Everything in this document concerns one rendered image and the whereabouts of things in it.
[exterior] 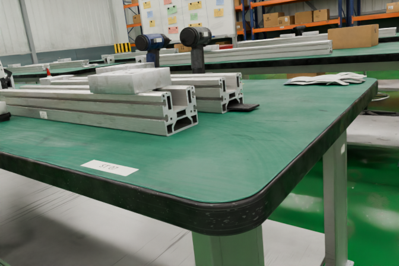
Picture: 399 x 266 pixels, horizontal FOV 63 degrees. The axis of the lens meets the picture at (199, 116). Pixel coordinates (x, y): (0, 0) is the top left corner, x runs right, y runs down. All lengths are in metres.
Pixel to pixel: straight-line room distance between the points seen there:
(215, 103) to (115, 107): 0.23
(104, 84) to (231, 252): 0.44
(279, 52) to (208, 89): 1.59
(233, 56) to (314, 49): 0.59
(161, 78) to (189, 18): 3.58
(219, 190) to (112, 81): 0.41
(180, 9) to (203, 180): 4.00
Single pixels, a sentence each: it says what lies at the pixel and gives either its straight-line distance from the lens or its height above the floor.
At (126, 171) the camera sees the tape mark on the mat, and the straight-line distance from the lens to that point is 0.50.
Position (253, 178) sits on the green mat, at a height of 0.78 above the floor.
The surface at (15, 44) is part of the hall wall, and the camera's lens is 13.54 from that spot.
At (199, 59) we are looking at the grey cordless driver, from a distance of 1.04.
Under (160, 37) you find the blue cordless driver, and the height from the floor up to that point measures 0.98.
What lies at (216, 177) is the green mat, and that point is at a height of 0.78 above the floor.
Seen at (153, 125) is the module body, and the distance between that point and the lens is 0.67.
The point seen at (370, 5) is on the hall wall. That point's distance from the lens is 11.21.
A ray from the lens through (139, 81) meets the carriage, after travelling 0.69.
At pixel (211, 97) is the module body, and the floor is 0.82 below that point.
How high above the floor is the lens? 0.96
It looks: 13 degrees down
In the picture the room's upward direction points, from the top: 6 degrees counter-clockwise
